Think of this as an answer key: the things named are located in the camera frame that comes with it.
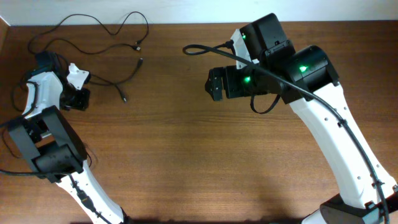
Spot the long black usb cable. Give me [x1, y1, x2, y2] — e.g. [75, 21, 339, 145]
[27, 11, 150, 56]

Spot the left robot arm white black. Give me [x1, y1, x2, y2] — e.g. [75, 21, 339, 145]
[6, 51, 132, 223]

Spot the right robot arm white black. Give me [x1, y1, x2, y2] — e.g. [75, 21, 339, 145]
[205, 14, 397, 223]

